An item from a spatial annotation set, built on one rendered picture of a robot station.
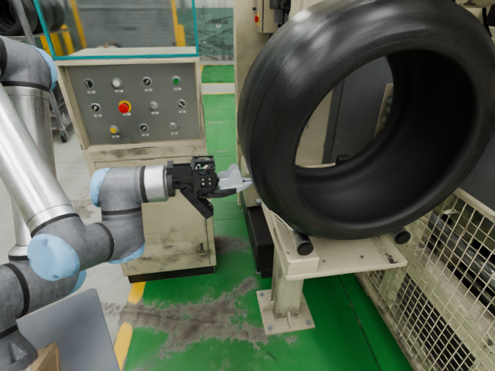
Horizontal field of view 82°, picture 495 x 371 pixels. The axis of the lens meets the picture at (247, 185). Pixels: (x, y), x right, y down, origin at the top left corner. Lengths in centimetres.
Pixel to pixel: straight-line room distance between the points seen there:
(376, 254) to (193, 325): 109
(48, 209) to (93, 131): 83
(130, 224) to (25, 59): 53
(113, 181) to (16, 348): 46
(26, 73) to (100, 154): 56
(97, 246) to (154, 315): 118
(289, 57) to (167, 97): 86
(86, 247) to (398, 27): 69
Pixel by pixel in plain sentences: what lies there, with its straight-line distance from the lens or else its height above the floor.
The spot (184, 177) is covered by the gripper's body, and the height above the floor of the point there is 110.
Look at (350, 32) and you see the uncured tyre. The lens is 58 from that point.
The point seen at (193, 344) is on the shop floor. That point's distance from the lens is 167.
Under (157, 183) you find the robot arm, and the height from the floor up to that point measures 110.
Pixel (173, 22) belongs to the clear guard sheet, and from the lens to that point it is 128.
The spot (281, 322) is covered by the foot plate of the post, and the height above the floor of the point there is 1.
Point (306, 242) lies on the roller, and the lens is 78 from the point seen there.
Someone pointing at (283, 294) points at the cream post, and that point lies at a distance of 155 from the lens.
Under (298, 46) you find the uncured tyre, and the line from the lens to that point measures 58.
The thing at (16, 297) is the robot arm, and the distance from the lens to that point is 96.
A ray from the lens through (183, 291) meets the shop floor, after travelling 186.
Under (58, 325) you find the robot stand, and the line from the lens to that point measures 115.
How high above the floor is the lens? 144
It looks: 32 degrees down
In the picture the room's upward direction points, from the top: straight up
